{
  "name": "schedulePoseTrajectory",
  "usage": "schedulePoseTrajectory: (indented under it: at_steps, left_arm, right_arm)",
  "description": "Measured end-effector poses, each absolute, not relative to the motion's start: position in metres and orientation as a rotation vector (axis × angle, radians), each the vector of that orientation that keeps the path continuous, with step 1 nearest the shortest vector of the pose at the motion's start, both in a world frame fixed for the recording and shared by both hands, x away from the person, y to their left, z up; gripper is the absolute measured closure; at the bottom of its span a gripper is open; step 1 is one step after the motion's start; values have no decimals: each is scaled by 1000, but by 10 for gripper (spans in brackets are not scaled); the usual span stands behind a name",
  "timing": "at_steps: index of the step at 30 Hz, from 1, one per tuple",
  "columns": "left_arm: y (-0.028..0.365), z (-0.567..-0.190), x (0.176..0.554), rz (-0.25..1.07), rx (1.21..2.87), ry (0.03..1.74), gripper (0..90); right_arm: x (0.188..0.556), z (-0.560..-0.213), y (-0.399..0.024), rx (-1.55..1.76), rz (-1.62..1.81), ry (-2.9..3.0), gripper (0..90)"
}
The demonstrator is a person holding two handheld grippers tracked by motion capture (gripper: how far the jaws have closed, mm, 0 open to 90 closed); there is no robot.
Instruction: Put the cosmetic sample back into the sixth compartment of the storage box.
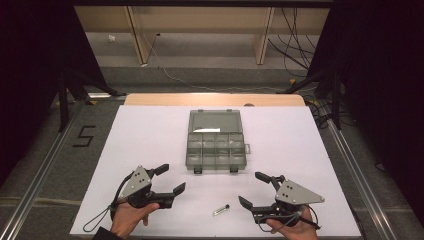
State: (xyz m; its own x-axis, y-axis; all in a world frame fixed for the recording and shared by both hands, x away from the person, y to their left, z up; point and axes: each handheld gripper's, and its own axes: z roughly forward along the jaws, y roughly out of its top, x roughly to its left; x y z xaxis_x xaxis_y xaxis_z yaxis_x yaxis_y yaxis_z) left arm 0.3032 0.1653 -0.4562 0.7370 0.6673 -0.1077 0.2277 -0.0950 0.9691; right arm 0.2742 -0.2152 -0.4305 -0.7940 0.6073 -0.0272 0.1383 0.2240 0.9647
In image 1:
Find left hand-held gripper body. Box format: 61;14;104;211
116;165;176;210

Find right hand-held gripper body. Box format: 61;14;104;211
250;174;326;228

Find person's right hand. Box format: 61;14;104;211
265;206;320;240

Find person's left hand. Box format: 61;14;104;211
109;201;160;240

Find white table cover sheet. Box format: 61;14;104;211
69;105;363;239

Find grey transparent compartment box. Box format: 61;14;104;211
185;109;252;175

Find person's dark left sleeve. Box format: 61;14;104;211
91;226;124;240

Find wooden table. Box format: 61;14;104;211
123;93;307;108

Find black tripod stand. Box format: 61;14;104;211
55;66;128;133
282;68;345;131

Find black curtain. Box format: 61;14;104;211
0;0;108;188
305;0;424;219

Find light wooden desk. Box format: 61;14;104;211
73;5;332;66

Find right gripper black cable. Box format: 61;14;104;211
257;203;322;233

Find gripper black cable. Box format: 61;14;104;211
257;203;322;233
82;172;135;233

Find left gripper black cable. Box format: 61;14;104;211
82;172;135;233

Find metal floor rail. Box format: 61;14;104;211
324;109;398;240
0;99;88;240

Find black cables beside table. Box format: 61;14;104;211
303;94;335;130

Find thin white floor cable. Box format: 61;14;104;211
142;32;296;93

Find bundle of black cables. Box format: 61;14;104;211
267;7;318;80

